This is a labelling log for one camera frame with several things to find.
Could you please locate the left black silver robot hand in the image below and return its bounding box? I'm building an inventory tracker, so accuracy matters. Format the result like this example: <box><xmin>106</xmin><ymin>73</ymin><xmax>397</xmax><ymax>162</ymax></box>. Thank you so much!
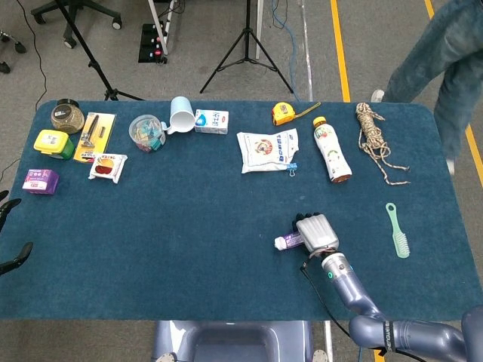
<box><xmin>0</xmin><ymin>190</ymin><xmax>34</xmax><ymax>276</ymax></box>

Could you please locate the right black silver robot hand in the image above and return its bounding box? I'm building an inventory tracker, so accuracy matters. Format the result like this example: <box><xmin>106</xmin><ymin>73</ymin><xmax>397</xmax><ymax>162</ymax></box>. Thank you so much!
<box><xmin>291</xmin><ymin>212</ymin><xmax>340</xmax><ymax>254</ymax></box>

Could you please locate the purple white toothpaste tube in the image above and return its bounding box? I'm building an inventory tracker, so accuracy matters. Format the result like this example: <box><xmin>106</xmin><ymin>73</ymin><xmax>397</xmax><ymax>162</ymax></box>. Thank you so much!
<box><xmin>274</xmin><ymin>232</ymin><xmax>305</xmax><ymax>251</ymax></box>

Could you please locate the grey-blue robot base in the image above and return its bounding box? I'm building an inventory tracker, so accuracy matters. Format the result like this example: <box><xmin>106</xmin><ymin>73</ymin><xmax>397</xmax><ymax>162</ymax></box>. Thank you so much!
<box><xmin>151</xmin><ymin>320</ymin><xmax>315</xmax><ymax>362</ymax></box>

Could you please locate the yellow green box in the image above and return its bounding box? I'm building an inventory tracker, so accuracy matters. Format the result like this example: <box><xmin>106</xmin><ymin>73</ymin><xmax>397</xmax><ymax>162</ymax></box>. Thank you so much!
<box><xmin>33</xmin><ymin>129</ymin><xmax>75</xmax><ymax>160</ymax></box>

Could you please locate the glass jar black lid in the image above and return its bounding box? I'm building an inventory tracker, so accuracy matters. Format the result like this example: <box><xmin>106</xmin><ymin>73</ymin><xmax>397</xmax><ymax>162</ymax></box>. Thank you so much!
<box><xmin>51</xmin><ymin>98</ymin><xmax>85</xmax><ymax>135</ymax></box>

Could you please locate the small purple box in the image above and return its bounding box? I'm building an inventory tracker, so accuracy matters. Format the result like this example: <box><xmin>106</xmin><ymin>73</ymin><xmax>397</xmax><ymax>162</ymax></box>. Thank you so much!
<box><xmin>21</xmin><ymin>168</ymin><xmax>60</xmax><ymax>195</ymax></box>

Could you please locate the drink bottle yellow cap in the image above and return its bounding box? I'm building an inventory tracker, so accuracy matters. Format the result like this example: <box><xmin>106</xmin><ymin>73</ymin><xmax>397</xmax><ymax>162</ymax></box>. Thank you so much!
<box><xmin>312</xmin><ymin>116</ymin><xmax>353</xmax><ymax>184</ymax></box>

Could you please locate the mint green hairbrush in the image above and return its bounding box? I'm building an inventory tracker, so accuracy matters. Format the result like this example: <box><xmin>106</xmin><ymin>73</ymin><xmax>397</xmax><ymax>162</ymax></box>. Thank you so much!
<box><xmin>385</xmin><ymin>202</ymin><xmax>411</xmax><ymax>259</ymax></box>

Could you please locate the white printed snack bag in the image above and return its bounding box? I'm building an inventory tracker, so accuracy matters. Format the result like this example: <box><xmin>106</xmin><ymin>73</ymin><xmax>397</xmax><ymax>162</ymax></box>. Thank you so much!
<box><xmin>236</xmin><ymin>127</ymin><xmax>300</xmax><ymax>175</ymax></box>

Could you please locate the white red snack packet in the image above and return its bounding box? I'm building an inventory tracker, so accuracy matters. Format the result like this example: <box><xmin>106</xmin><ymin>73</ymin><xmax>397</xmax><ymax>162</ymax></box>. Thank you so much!
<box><xmin>88</xmin><ymin>152</ymin><xmax>128</xmax><ymax>185</ymax></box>

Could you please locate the yellow tape measure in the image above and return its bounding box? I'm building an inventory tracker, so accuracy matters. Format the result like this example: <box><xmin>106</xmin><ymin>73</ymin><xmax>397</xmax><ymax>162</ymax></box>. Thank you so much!
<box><xmin>271</xmin><ymin>101</ymin><xmax>321</xmax><ymax>127</ymax></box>

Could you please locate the razor on yellow card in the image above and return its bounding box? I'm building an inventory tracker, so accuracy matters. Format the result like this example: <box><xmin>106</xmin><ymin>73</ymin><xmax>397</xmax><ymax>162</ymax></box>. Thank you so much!
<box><xmin>72</xmin><ymin>112</ymin><xmax>117</xmax><ymax>164</ymax></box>

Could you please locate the blue carpet table mat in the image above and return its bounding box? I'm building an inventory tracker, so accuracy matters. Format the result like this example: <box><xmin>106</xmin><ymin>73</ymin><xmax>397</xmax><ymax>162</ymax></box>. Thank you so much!
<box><xmin>0</xmin><ymin>100</ymin><xmax>483</xmax><ymax>321</ymax></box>

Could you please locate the white blue carton box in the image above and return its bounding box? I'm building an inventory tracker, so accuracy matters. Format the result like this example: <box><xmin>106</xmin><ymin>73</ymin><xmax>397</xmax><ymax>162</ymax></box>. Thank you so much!
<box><xmin>194</xmin><ymin>109</ymin><xmax>230</xmax><ymax>135</ymax></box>

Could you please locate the clear tub of binder clips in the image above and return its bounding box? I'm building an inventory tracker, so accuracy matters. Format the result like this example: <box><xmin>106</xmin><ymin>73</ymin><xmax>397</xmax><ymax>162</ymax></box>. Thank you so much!
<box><xmin>128</xmin><ymin>115</ymin><xmax>167</xmax><ymax>153</ymax></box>

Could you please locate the light blue mug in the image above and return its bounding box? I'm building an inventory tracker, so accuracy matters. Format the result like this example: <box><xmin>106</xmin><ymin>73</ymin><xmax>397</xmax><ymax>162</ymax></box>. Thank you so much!
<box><xmin>162</xmin><ymin>96</ymin><xmax>197</xmax><ymax>136</ymax></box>

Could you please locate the black wheeled chair base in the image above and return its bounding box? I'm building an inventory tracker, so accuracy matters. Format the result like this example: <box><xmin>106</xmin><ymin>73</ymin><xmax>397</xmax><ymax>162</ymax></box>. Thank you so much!
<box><xmin>0</xmin><ymin>29</ymin><xmax>27</xmax><ymax>75</ymax></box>

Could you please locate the black slanted light stand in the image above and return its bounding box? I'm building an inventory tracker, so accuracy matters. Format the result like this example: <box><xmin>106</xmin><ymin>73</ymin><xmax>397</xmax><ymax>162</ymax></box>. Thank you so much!
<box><xmin>55</xmin><ymin>0</ymin><xmax>146</xmax><ymax>102</ymax></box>

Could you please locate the person in blue jeans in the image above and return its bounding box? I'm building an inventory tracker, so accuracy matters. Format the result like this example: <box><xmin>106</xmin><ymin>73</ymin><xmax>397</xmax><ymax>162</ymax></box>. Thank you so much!
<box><xmin>371</xmin><ymin>0</ymin><xmax>483</xmax><ymax>176</ymax></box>

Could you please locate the black power strip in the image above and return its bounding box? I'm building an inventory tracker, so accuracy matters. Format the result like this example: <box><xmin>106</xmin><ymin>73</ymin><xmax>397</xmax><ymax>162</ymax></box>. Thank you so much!
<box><xmin>137</xmin><ymin>23</ymin><xmax>169</xmax><ymax>64</ymax></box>

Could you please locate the black office chair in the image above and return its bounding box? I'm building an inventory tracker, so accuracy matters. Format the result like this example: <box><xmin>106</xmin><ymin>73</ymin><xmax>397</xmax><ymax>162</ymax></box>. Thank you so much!
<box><xmin>30</xmin><ymin>0</ymin><xmax>123</xmax><ymax>49</ymax></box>

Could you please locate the white slanted table leg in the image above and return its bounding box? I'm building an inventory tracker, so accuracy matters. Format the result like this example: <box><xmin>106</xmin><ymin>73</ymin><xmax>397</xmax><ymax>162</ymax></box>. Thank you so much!
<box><xmin>147</xmin><ymin>0</ymin><xmax>169</xmax><ymax>44</ymax></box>

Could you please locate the multicoloured wrist wire bundle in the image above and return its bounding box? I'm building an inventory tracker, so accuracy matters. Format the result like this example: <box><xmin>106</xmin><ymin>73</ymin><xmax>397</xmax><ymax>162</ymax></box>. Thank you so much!
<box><xmin>308</xmin><ymin>246</ymin><xmax>340</xmax><ymax>260</ymax></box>

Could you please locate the black right hand cable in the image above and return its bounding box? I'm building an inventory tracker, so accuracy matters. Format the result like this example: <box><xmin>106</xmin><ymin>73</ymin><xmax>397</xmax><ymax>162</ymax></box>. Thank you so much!
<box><xmin>300</xmin><ymin>263</ymin><xmax>427</xmax><ymax>362</ymax></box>

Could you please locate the coiled beige rope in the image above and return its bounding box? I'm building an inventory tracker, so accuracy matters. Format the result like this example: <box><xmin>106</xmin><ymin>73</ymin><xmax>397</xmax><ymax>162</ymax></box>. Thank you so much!
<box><xmin>355</xmin><ymin>102</ymin><xmax>411</xmax><ymax>186</ymax></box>

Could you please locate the thin black floor cable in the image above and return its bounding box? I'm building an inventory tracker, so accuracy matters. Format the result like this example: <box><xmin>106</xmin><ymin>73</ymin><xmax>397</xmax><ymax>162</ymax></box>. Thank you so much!
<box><xmin>0</xmin><ymin>0</ymin><xmax>48</xmax><ymax>180</ymax></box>

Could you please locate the blue floor cable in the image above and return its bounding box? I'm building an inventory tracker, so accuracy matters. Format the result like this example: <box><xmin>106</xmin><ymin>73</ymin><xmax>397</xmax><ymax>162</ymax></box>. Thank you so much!
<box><xmin>271</xmin><ymin>0</ymin><xmax>303</xmax><ymax>101</ymax></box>

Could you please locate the white upright post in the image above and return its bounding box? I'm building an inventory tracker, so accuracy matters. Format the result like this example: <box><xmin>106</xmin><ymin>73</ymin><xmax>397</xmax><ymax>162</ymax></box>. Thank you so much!
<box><xmin>255</xmin><ymin>0</ymin><xmax>264</xmax><ymax>60</ymax></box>

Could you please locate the black camera tripod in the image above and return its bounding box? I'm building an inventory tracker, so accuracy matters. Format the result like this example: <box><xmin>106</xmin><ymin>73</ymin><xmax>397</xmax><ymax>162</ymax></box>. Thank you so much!
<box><xmin>199</xmin><ymin>0</ymin><xmax>295</xmax><ymax>94</ymax></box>

